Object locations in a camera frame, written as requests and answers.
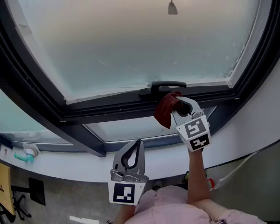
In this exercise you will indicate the grey shoe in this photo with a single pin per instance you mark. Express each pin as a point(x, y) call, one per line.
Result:
point(158, 184)

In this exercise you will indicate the small red item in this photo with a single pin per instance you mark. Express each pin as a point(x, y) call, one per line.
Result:
point(210, 184)

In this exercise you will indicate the dark red cloth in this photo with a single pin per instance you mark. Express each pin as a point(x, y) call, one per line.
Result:
point(164, 111)

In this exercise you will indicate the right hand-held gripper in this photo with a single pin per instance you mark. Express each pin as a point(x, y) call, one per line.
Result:
point(196, 132)

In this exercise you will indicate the frosted window glass pane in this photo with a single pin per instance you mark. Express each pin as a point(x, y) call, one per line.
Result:
point(135, 38)

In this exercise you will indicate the person's right forearm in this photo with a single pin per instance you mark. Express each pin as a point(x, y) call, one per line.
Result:
point(197, 176)

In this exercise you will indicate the teal plastic item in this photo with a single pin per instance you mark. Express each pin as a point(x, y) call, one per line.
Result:
point(23, 157)

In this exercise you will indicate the white plastic holder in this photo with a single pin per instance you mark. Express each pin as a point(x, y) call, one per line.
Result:
point(31, 150)

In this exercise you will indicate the yellow chair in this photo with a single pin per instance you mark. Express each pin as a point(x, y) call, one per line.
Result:
point(3, 188)

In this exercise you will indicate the black office chair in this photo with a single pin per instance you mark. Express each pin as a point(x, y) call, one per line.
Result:
point(37, 191)

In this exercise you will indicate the person's pink clothing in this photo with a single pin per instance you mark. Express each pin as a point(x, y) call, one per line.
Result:
point(168, 206)

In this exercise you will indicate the black window frame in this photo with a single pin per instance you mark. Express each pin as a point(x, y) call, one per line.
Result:
point(107, 111)

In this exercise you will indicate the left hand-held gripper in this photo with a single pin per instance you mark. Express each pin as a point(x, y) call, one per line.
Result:
point(123, 191)

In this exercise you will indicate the person's left forearm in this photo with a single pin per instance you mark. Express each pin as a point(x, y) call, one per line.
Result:
point(123, 214)

